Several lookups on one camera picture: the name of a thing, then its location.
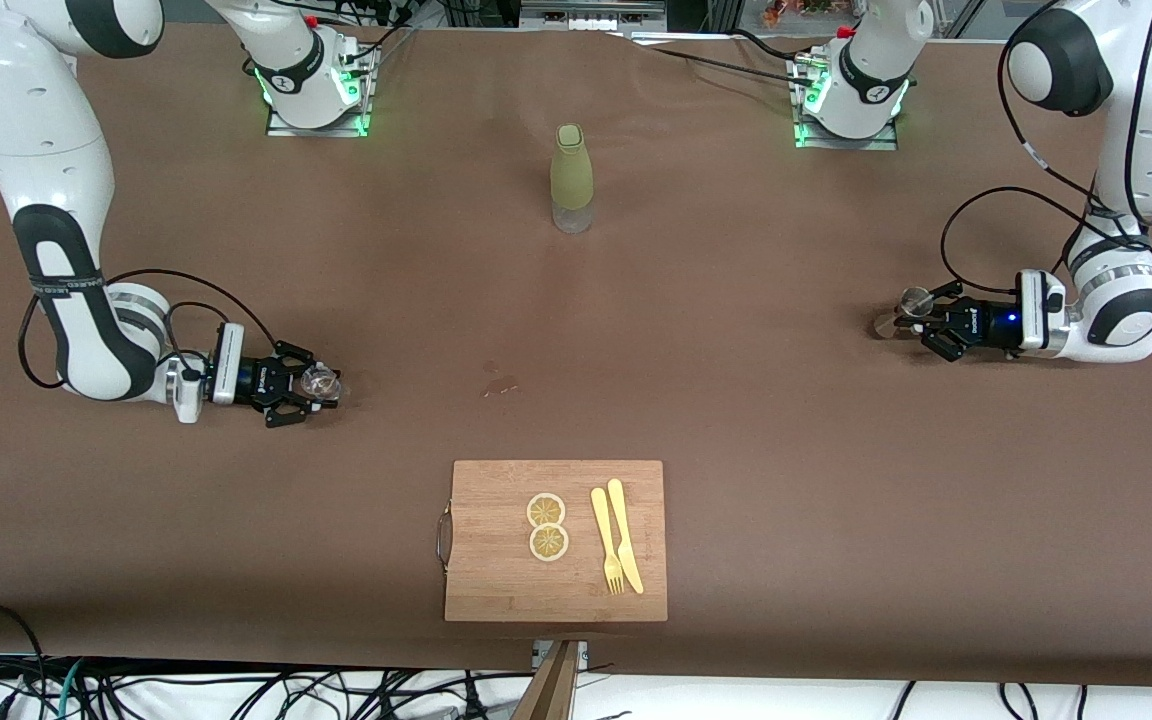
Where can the brown paper table cover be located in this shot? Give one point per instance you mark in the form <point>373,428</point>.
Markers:
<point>236,500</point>

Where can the metal double jigger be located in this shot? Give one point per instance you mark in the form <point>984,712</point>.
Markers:
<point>891,322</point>

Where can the small clear glass cup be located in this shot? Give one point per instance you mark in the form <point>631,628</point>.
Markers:
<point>319,384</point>

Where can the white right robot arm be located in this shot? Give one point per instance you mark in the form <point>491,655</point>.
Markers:
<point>36,140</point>

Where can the yellow plastic knife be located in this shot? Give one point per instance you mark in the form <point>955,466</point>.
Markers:
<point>633,570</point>

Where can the orange background items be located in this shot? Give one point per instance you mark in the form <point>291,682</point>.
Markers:
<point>786,12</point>

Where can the grey background device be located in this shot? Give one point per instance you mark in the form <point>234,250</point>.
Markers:
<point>586,15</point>

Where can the wooden post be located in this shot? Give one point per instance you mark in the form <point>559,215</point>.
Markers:
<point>551,690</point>

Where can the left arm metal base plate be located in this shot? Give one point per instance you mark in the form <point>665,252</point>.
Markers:
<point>884,143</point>

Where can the green frosted bottle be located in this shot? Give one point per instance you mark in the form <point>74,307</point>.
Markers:
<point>572,170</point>

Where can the wooden cutting board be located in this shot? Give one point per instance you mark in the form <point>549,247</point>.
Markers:
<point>496,570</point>

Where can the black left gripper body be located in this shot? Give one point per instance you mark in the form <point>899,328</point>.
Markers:
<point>988,325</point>

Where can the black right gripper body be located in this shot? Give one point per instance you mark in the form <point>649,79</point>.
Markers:
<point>258,380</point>

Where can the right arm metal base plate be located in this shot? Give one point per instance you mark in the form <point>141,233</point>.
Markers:
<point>356,122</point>

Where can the lemon slice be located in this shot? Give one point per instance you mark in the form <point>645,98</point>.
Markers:
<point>546,510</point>
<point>549,543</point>

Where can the metal post bracket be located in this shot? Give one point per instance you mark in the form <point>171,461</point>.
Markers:
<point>582,652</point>

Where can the yellow plastic fork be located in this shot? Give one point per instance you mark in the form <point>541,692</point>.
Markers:
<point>600,515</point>

